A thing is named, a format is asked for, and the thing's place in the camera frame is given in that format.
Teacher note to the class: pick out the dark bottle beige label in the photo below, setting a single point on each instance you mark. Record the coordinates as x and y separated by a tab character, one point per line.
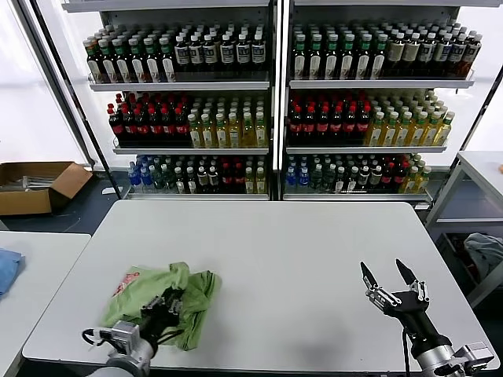
411	53
396	53

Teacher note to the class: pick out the dark bottle green cap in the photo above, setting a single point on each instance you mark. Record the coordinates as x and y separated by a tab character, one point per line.
105	63
379	59
135	63
93	63
151	63
300	59
120	63
364	59
331	59
316	59
167	63
347	59

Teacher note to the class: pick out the black window frame post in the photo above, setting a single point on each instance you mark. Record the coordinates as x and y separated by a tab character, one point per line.
76	98

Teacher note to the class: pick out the dark green drink bottle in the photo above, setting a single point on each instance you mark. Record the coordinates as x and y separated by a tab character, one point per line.
316	178
327	178
157	178
167	178

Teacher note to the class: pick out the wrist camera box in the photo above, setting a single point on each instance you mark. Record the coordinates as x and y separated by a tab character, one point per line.
477	351
120	334

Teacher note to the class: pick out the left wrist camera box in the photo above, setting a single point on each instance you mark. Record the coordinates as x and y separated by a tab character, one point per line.
120	334

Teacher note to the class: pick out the yellow drink bottle green label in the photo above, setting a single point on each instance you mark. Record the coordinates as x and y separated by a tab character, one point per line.
260	132
432	131
233	133
194	133
207	133
221	133
411	180
445	131
247	132
423	180
418	131
390	131
259	181
377	131
248	181
404	131

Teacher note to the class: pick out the black storage crate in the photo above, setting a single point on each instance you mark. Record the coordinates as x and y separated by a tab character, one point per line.
452	255

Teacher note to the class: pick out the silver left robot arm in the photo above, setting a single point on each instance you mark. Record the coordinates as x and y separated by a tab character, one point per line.
133	353

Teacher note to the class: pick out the metal parts in carton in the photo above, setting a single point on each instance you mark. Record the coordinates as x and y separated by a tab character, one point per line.
27	182

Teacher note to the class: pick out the white paper scrap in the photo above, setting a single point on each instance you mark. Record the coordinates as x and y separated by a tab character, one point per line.
108	191

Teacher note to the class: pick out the cola bottle red cap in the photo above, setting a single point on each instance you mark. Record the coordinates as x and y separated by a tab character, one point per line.
237	178
167	125
154	125
388	176
141	125
226	178
322	125
336	125
399	176
309	125
180	125
363	125
115	125
128	125
350	125
295	125

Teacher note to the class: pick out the white metal shelf rack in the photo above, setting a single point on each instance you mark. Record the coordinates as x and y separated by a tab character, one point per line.
381	83
179	85

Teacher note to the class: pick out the dark bottle white cap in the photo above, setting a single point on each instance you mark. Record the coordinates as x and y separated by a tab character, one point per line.
340	180
213	178
178	180
365	176
377	176
202	178
190	180
353	180

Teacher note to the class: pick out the grey-blue crumpled cloth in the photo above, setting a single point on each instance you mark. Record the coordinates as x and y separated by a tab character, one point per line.
485	251

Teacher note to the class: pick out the dark bottle blue white label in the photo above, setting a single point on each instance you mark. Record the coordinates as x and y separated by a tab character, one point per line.
473	53
181	53
226	53
457	53
426	53
257	51
241	53
195	53
442	53
210	53

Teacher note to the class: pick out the blue drink bottle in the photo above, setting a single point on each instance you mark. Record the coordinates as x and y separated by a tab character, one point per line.
291	176
145	177
133	177
303	176

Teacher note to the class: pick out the green polo shirt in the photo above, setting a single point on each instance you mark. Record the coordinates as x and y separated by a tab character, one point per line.
196	290

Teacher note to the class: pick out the blue folded cloth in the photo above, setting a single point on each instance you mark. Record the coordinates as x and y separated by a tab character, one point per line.
9	267

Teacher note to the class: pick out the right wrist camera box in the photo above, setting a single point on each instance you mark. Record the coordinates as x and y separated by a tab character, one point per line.
477	351

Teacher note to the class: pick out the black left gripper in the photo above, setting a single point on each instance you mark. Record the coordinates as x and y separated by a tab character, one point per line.
157	320

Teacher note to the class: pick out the white frame table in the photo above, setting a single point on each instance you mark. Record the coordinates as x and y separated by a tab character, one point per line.
481	165

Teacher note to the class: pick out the grey window frame post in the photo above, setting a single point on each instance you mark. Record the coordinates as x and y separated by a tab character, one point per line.
55	78

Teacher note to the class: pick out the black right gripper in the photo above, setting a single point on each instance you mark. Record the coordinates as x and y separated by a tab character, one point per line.
410	310

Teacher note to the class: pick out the brown cardboard box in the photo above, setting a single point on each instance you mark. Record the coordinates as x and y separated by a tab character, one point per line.
23	202

